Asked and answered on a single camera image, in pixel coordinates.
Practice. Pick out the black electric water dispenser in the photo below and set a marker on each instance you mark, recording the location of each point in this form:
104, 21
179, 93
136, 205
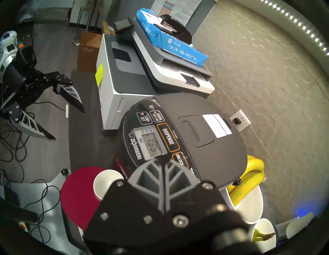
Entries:
205, 154

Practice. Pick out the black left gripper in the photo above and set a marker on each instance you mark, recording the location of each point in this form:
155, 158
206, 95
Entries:
23, 84

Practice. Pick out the white pedestal fruit bowl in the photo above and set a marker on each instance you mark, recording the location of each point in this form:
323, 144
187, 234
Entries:
250, 210

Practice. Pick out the single spotted banana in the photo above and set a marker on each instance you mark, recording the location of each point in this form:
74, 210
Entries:
259, 236

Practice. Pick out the small wall notice sheet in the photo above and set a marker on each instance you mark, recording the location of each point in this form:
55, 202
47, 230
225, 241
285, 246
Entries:
187, 7

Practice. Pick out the white grey office printer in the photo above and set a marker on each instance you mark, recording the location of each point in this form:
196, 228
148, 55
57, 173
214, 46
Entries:
123, 84

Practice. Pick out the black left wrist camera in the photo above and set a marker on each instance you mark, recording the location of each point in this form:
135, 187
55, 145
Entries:
25, 56

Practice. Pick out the white wall outlet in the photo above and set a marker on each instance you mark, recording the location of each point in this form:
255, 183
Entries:
243, 120

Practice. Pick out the brown cardboard box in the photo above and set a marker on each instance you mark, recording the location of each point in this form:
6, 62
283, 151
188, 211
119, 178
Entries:
87, 56

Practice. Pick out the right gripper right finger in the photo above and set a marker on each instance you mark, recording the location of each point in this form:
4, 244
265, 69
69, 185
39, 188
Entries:
195, 203

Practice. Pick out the blue printer paper ream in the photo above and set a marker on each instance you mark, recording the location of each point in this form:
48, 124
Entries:
177, 48

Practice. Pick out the yellow banana bunch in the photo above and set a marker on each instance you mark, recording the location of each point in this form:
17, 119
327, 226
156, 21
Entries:
249, 182

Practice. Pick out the LED light strip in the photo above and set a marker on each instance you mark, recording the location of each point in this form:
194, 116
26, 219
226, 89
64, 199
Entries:
295, 18

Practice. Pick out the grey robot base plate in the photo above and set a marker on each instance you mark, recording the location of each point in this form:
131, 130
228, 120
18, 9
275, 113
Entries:
46, 195

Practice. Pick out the white ceramic mug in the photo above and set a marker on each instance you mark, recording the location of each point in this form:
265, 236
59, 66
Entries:
105, 185

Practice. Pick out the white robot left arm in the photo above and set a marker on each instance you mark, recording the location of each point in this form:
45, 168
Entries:
9, 41

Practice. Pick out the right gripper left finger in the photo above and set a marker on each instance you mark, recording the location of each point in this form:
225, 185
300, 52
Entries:
123, 205

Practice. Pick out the red silicone mat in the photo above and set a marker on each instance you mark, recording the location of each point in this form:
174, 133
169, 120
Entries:
77, 200

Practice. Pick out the white plug-in wall device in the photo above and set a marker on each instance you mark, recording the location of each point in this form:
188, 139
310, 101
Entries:
298, 225

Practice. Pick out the black star knob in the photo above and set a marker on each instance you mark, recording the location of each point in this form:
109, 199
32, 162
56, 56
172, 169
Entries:
65, 172

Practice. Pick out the black stapler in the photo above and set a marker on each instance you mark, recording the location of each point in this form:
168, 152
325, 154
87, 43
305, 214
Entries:
180, 32

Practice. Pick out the yellow sticky note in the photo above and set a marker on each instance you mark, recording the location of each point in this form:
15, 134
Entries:
99, 74

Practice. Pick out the white wide bowl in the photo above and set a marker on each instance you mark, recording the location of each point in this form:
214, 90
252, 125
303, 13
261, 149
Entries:
267, 223

